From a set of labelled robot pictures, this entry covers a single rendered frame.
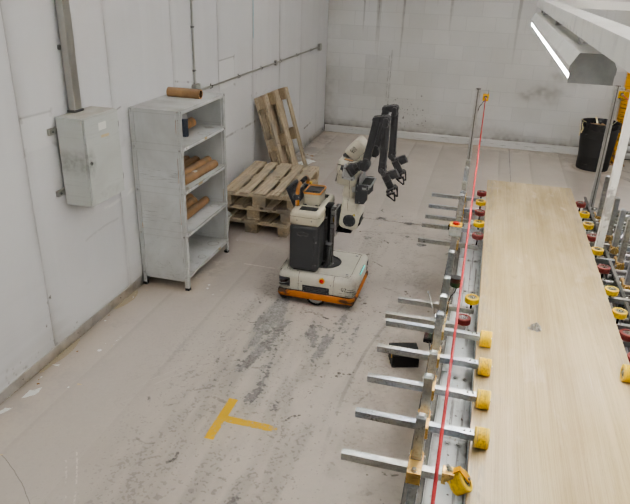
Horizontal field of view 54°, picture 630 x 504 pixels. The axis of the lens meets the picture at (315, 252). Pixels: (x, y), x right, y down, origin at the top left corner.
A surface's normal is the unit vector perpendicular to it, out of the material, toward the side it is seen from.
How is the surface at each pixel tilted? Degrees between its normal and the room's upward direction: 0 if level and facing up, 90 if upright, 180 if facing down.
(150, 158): 90
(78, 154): 90
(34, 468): 0
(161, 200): 90
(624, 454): 0
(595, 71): 90
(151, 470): 0
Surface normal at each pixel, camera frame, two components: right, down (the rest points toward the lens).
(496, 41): -0.26, 0.39
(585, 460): 0.04, -0.91
